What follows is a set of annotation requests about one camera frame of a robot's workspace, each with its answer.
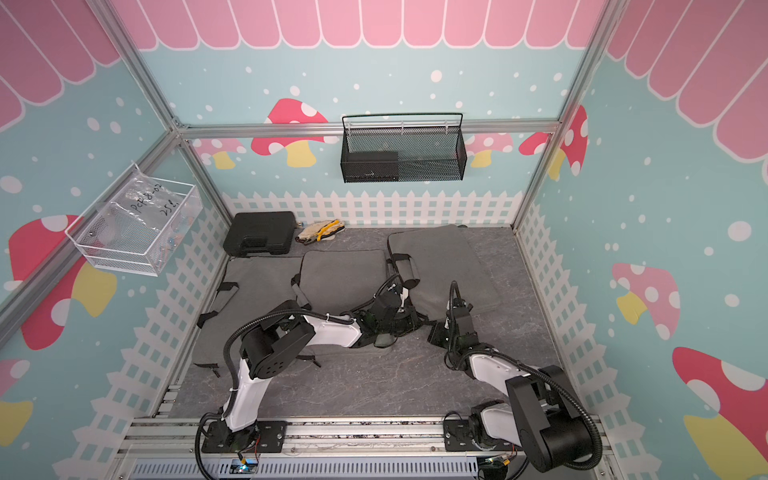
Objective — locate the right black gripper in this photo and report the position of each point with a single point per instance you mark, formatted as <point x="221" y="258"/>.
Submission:
<point x="438" y="330"/>

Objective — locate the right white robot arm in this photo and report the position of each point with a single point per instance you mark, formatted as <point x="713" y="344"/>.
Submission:
<point x="541" y="415"/>

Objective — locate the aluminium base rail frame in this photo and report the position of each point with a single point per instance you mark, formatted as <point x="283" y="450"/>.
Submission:
<point x="346" y="447"/>

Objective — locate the black wire mesh basket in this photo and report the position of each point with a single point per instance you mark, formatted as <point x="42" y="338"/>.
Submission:
<point x="405" y="147"/>

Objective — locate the black plastic tool case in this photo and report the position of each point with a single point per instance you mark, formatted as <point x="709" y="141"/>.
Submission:
<point x="260" y="232"/>

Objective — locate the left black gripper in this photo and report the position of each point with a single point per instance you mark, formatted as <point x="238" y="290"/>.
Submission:
<point x="412" y="325"/>

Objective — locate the grey laptop bag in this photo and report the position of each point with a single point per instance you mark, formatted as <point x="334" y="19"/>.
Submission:
<point x="336" y="281"/>
<point x="429" y="260"/>
<point x="251" y="287"/>

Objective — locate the yellow black pliers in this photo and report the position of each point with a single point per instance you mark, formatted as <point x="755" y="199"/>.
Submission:
<point x="330" y="229"/>

